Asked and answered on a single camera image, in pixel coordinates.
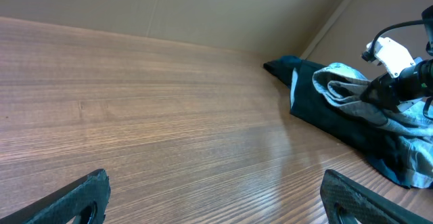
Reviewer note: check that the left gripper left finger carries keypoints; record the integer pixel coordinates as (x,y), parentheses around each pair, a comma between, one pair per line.
(82,201)

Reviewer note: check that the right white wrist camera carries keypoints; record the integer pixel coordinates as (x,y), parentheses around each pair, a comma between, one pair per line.
(392,55)

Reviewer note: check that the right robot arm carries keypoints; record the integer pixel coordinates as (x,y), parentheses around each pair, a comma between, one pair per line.
(425,71)

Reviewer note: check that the light blue denim shorts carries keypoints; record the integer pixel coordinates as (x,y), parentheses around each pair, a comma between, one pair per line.
(407,157)

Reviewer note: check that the dark blue garment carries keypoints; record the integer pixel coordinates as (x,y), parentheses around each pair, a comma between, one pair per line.
(284,63)

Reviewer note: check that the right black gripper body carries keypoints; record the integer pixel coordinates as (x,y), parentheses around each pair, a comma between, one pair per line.
(395,94)

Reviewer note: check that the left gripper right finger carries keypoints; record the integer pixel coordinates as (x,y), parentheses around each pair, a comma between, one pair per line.
(346,201)

